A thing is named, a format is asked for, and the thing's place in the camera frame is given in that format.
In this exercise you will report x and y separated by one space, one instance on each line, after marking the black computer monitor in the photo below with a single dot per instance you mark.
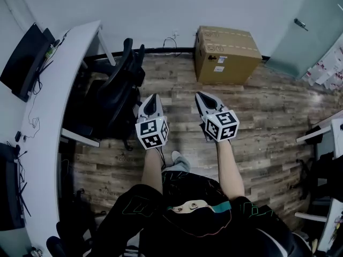
8 191
24 60

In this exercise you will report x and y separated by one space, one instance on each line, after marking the person's right forearm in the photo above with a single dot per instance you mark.
229 170

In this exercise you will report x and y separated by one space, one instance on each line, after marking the small green desk device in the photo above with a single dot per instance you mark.
50 52

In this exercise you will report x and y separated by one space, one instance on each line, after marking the black chair with armrests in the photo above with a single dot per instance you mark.
319 175

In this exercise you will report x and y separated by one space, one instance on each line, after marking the white wall socket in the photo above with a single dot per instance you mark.
175 33

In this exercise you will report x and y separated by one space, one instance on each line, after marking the person's black face mask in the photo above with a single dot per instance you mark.
198 221

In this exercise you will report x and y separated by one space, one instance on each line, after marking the large brown cardboard box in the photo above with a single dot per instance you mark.
225 57

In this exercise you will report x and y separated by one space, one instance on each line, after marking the person's black printed shirt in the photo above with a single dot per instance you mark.
187 237

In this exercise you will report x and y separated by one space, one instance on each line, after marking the black baseboard strip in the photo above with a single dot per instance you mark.
166 49

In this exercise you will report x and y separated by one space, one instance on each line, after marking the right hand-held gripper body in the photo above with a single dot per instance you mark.
222 127

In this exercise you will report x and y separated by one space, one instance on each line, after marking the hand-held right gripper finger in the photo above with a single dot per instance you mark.
215 102
202 108

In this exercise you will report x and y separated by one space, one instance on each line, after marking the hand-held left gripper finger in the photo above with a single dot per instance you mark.
159 108
144 110

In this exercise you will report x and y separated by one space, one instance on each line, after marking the small black power adapter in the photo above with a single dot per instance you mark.
17 136

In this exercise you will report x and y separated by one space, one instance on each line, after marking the white papers on wall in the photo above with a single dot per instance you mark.
327 68

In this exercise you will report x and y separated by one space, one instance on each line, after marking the person's left forearm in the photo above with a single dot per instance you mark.
151 170

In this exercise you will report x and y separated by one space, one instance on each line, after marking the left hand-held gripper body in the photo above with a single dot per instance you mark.
150 132

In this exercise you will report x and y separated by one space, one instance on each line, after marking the black office chair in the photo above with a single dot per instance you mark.
115 100

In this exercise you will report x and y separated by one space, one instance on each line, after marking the person's grey trouser leg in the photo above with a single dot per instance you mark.
182 163

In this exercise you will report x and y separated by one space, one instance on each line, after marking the white curved desk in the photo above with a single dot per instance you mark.
61 76

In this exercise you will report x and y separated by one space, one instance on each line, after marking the frosted glass door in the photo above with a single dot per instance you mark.
302 23

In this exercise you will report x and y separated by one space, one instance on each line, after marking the white side desk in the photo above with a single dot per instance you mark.
335 132

